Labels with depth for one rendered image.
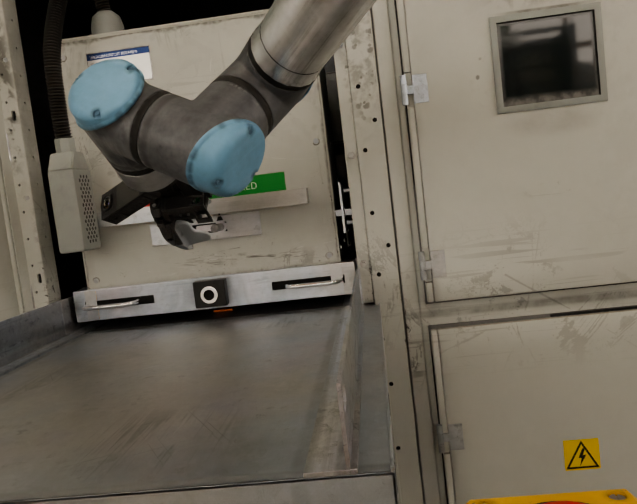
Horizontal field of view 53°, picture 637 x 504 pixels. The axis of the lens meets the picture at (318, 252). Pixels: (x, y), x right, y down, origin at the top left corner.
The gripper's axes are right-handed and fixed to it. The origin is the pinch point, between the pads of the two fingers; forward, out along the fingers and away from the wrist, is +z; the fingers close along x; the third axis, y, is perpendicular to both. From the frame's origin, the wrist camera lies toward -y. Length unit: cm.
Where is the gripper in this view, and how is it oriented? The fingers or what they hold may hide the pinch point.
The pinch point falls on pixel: (184, 231)
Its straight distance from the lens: 106.6
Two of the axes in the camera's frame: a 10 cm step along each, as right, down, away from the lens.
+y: 9.9, -1.1, -0.9
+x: -0.6, -9.1, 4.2
